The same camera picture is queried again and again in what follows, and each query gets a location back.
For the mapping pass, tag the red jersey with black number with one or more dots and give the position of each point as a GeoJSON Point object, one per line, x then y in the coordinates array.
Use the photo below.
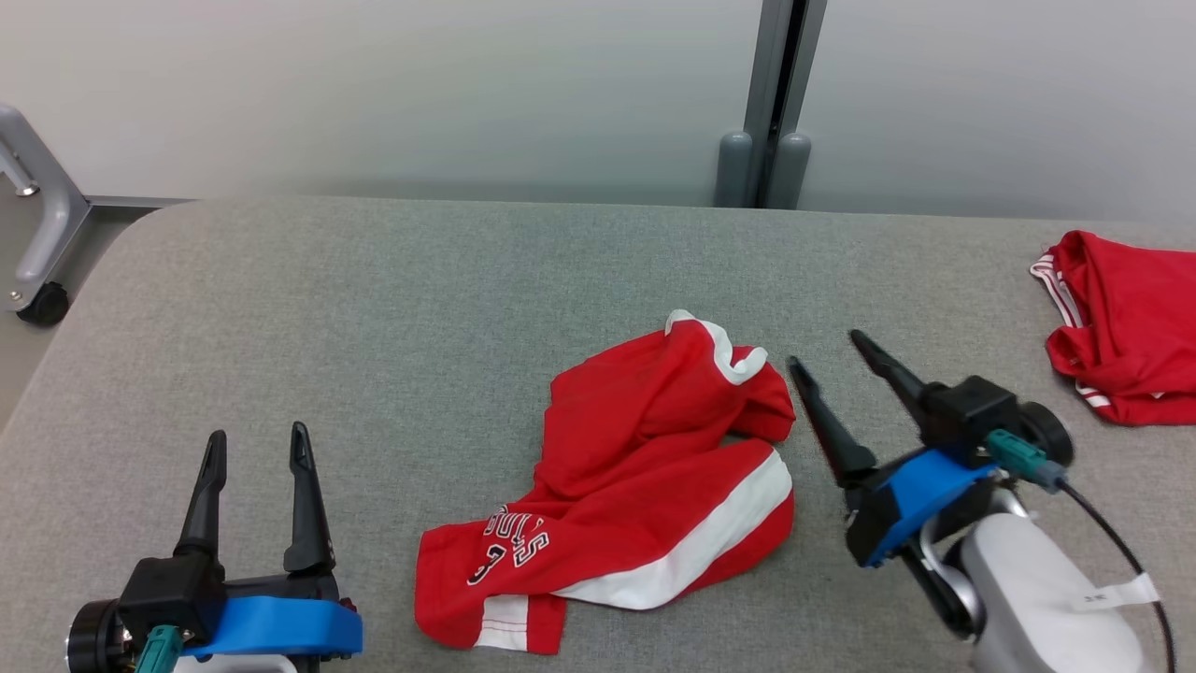
{"type": "Point", "coordinates": [1131, 318]}

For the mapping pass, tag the grey wheeled cart leg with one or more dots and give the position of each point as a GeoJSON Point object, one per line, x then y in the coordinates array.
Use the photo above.
{"type": "Point", "coordinates": [56, 215]}

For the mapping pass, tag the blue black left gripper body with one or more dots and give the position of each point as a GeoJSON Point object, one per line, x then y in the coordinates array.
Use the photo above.
{"type": "Point", "coordinates": [280, 626]}

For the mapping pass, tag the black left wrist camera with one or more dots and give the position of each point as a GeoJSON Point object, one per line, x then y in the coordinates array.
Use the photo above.
{"type": "Point", "coordinates": [159, 589]}

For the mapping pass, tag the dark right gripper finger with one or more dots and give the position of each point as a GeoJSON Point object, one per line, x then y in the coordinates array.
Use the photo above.
{"type": "Point", "coordinates": [897, 374]}
{"type": "Point", "coordinates": [841, 435]}

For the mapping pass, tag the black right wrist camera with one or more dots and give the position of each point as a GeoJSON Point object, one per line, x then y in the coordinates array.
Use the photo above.
{"type": "Point", "coordinates": [972, 411]}

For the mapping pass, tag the grey partition post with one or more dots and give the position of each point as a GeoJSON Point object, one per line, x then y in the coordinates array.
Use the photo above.
{"type": "Point", "coordinates": [771, 112]}

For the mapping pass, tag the black caster wheel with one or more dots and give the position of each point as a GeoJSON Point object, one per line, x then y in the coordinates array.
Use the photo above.
{"type": "Point", "coordinates": [44, 305]}

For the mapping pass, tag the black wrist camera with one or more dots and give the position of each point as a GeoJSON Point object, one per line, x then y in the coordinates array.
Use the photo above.
{"type": "Point", "coordinates": [972, 411]}
{"type": "Point", "coordinates": [159, 589]}

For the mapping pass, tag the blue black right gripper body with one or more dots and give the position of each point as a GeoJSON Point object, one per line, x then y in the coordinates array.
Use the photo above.
{"type": "Point", "coordinates": [911, 495]}

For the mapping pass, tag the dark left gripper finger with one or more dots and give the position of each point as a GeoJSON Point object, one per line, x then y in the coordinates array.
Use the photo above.
{"type": "Point", "coordinates": [207, 505]}
{"type": "Point", "coordinates": [306, 514]}

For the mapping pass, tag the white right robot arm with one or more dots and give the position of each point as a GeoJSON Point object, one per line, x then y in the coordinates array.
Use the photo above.
{"type": "Point", "coordinates": [1028, 598]}

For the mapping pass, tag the red shorts with white stripe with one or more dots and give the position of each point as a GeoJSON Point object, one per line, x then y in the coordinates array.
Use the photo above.
{"type": "Point", "coordinates": [635, 477]}

